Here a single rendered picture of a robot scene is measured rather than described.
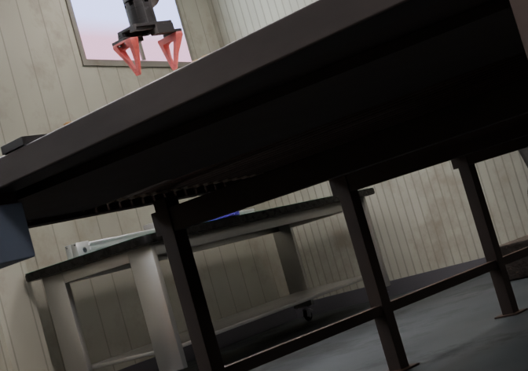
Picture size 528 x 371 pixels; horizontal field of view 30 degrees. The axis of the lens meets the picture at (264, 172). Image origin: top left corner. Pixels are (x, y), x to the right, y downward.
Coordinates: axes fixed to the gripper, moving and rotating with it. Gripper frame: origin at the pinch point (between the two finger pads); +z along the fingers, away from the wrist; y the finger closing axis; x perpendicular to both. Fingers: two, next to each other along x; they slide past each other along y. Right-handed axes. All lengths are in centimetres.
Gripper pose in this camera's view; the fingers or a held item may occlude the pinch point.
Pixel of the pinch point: (155, 68)
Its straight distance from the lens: 208.0
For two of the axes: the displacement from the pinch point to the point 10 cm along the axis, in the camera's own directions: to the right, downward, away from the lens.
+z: 2.8, 9.6, -0.2
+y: -7.1, 1.9, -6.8
